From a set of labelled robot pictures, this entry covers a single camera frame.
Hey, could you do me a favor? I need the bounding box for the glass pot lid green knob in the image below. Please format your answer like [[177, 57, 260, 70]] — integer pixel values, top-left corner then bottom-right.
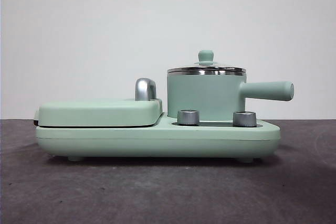
[[167, 49, 247, 73]]

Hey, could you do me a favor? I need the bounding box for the silver control knob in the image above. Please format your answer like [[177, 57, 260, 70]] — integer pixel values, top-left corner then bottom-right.
[[176, 109, 201, 125], [232, 110, 257, 127]]

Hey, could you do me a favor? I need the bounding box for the green griddle cover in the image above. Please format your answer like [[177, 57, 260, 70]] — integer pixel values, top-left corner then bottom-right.
[[33, 97, 164, 127]]

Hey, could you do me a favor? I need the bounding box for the green breakfast machine base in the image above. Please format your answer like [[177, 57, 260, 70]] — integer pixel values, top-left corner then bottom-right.
[[35, 112, 281, 163]]

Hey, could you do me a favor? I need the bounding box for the chrome griddle handle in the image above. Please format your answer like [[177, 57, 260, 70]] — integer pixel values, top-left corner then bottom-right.
[[134, 77, 159, 102]]

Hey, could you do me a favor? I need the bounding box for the green pot with side handle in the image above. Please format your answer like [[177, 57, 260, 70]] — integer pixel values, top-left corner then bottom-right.
[[166, 68, 295, 120]]

